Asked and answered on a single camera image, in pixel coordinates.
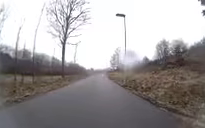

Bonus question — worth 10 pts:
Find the group of pale bare trees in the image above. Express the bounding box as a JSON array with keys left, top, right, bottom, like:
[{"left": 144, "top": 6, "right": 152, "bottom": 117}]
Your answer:
[{"left": 109, "top": 47, "right": 123, "bottom": 72}]

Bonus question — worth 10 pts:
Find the small bare tree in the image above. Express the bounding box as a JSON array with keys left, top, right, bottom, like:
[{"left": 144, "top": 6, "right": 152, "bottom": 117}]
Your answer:
[{"left": 67, "top": 40, "right": 82, "bottom": 65}]

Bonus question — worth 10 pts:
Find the street lamp pole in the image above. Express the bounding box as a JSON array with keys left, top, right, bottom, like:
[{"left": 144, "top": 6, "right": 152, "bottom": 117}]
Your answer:
[{"left": 115, "top": 13, "right": 128, "bottom": 73}]

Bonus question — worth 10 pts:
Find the large bare tree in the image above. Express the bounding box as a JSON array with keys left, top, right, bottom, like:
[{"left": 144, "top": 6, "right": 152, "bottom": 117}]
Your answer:
[{"left": 45, "top": 0, "right": 92, "bottom": 80}]

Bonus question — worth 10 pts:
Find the grey asphalt path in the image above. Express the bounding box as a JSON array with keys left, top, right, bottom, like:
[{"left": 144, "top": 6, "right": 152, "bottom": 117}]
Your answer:
[{"left": 0, "top": 71, "right": 192, "bottom": 128}]

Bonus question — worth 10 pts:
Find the dark hedge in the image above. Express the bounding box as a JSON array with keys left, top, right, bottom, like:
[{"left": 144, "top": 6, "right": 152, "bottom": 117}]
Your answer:
[{"left": 0, "top": 51, "right": 90, "bottom": 76}]

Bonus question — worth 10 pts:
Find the dry grass slope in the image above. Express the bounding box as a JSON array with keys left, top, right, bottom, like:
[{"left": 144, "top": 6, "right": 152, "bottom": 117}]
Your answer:
[{"left": 107, "top": 63, "right": 205, "bottom": 128}]

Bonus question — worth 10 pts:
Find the dry grass verge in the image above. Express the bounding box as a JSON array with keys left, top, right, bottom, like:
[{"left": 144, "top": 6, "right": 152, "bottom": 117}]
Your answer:
[{"left": 0, "top": 73, "right": 90, "bottom": 108}]

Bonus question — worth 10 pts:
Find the wood of bare trees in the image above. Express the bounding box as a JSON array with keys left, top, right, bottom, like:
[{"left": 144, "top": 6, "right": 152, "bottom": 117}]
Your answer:
[{"left": 141, "top": 36, "right": 205, "bottom": 70}]

